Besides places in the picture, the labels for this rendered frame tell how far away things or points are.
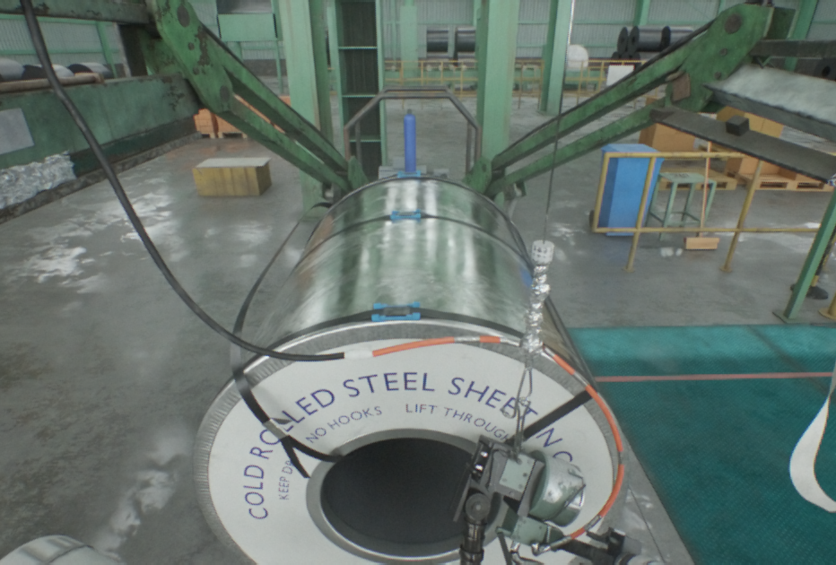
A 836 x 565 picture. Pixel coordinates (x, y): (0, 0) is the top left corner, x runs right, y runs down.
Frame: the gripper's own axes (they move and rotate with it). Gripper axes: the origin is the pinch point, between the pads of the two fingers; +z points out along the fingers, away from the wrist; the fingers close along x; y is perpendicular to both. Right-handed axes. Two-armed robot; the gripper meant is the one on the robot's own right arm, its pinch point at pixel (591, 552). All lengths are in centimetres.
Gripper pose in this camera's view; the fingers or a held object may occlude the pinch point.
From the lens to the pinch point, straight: 134.3
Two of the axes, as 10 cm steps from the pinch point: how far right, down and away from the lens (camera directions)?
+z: -2.4, 2.5, 9.4
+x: -3.5, 8.8, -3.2
